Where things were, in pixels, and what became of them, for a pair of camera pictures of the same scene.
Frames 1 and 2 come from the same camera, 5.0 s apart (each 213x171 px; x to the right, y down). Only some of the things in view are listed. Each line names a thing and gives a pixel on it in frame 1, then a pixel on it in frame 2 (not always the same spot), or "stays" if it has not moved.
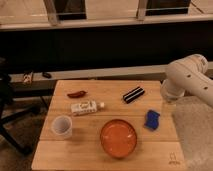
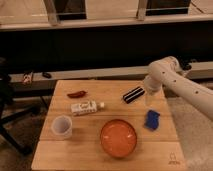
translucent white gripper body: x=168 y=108 to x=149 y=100
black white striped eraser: x=133 y=94 stays
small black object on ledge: x=49 y=76 stays
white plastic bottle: x=84 y=107 stays
